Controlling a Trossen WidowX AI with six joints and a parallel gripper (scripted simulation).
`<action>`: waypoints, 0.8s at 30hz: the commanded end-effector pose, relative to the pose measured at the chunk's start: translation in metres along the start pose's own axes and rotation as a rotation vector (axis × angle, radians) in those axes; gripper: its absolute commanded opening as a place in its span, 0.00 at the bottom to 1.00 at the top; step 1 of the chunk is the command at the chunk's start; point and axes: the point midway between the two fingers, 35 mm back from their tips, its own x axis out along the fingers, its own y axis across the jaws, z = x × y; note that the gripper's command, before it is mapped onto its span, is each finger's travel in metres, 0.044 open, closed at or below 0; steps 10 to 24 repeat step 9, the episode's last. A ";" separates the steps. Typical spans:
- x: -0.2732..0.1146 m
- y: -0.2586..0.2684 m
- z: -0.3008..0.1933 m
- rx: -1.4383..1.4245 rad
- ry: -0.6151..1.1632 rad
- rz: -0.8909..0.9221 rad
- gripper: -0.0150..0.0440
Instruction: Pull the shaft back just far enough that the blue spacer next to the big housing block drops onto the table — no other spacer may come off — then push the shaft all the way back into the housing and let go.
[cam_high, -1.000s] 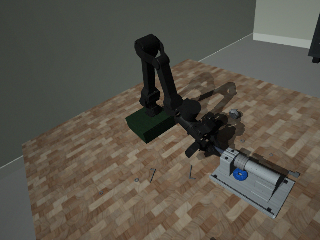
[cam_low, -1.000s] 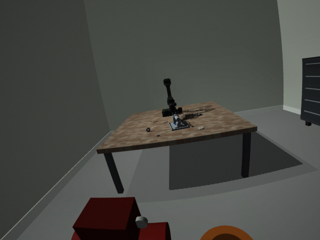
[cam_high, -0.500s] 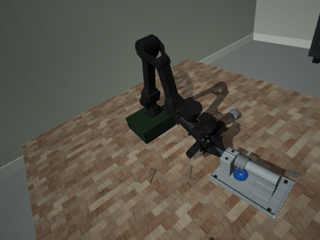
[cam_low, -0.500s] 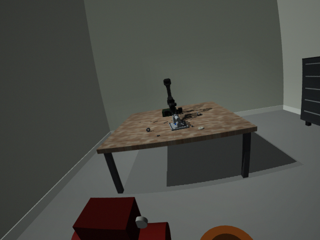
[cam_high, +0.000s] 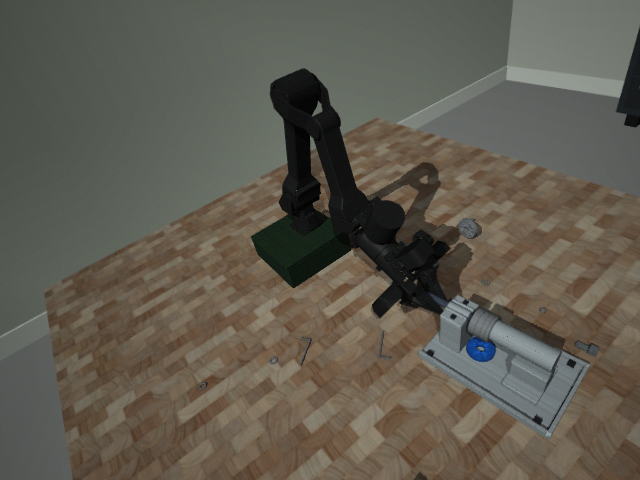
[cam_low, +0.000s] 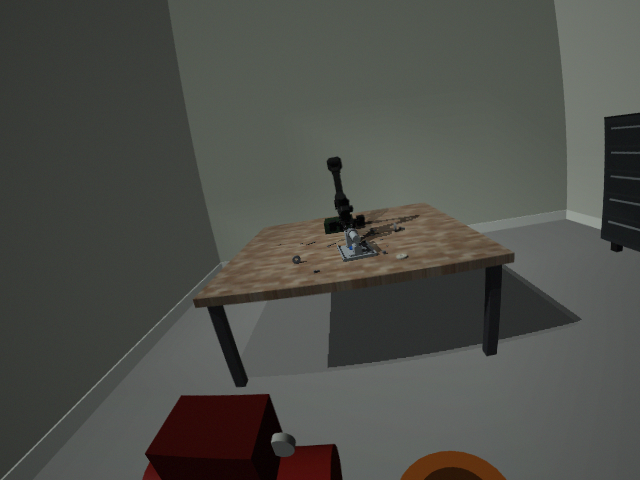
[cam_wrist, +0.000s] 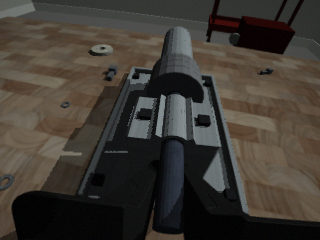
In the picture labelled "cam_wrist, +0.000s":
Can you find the beige flat washer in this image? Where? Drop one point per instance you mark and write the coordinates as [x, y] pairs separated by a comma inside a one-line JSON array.
[[102, 50]]

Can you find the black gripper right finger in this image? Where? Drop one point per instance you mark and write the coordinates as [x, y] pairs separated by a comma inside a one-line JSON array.
[[210, 216]]

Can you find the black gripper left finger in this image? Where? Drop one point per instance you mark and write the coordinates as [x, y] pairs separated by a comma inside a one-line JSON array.
[[122, 214]]

